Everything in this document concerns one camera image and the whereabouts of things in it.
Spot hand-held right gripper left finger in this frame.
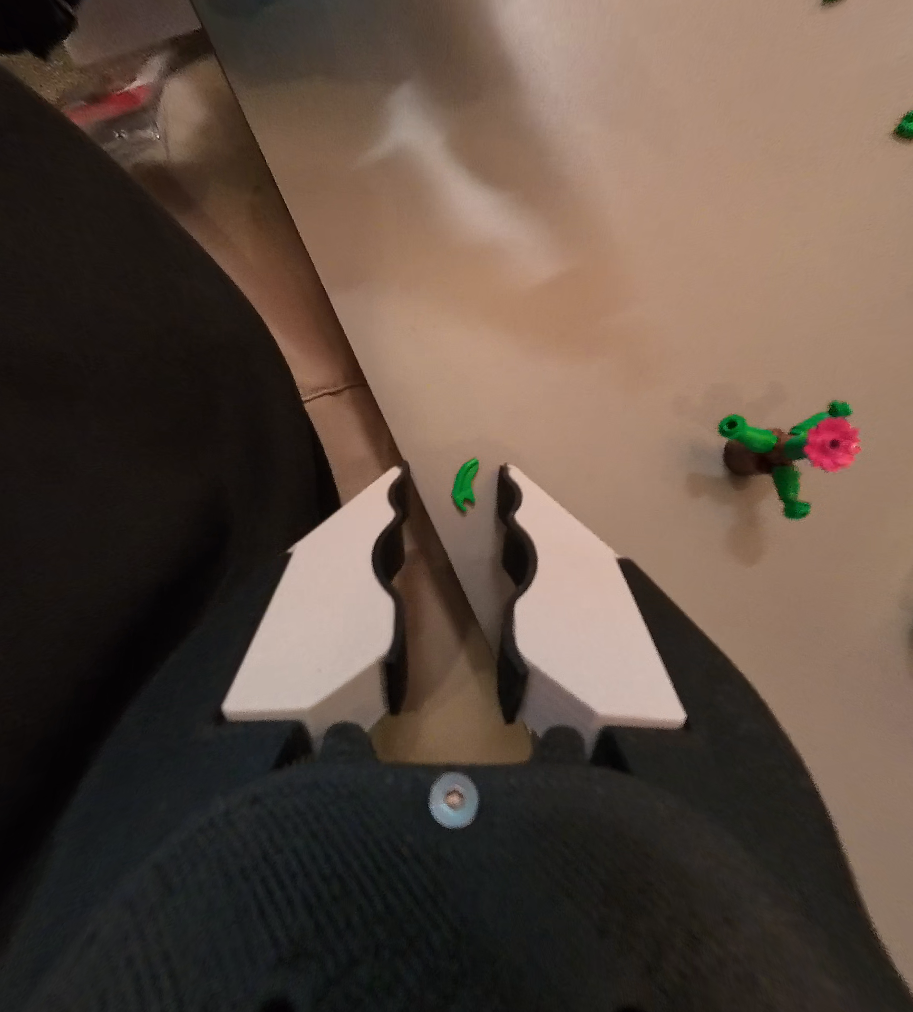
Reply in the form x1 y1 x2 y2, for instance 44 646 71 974
221 463 412 732

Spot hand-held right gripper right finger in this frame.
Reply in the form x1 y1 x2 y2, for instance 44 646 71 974
496 463 688 736

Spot toy cactus with pink flower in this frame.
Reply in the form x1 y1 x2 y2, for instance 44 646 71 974
717 401 862 521

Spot person's black jacket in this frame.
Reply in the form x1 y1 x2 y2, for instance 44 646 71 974
0 27 339 950

